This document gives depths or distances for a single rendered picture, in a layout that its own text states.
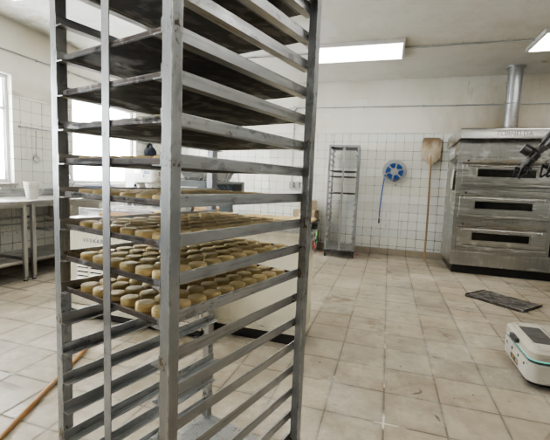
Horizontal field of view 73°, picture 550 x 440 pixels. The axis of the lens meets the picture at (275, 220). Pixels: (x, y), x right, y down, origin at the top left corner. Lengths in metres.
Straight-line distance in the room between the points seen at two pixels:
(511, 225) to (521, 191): 0.48
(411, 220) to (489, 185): 1.54
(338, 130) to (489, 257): 3.17
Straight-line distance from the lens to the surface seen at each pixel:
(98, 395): 1.41
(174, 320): 0.87
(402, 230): 6.79
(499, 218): 5.86
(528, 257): 6.10
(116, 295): 1.07
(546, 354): 2.83
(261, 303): 2.80
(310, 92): 1.33
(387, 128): 6.82
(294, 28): 1.31
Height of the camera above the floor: 1.19
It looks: 6 degrees down
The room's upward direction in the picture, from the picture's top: 2 degrees clockwise
